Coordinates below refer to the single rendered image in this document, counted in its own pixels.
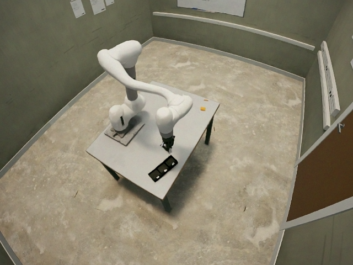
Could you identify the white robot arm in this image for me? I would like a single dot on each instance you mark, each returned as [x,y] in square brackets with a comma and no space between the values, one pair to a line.
[119,62]

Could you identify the black three-compartment tray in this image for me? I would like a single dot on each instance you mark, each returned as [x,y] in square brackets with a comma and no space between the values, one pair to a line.
[163,168]

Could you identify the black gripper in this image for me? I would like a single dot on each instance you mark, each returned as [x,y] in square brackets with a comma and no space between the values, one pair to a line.
[169,142]

